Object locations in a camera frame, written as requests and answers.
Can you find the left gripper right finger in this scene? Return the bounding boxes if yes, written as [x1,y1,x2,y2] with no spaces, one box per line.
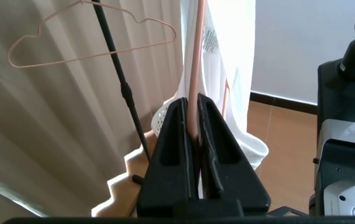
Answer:
[197,93,271,217]

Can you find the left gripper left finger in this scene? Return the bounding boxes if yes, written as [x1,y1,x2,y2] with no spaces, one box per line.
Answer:
[136,97,198,217]

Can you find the white printed t-shirt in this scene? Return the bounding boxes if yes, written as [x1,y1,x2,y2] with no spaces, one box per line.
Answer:
[176,0,270,170]

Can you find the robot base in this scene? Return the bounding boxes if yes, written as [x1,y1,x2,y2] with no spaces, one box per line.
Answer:
[267,0,355,218]

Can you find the white laundry basket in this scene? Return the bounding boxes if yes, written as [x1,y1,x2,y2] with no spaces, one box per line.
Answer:
[150,98,178,138]

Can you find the black clothes rack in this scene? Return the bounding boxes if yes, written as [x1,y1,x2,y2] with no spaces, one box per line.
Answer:
[91,0,152,185]

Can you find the beige curtain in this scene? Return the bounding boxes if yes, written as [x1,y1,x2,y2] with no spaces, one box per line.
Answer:
[0,0,185,218]

